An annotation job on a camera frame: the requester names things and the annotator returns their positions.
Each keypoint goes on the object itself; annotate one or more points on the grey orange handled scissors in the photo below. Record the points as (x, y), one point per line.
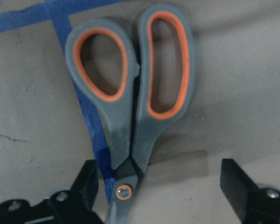
(133, 124)

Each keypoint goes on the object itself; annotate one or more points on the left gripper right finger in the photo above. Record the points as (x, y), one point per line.
(251, 202)

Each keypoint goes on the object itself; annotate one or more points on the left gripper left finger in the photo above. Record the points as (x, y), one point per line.
(73, 206)

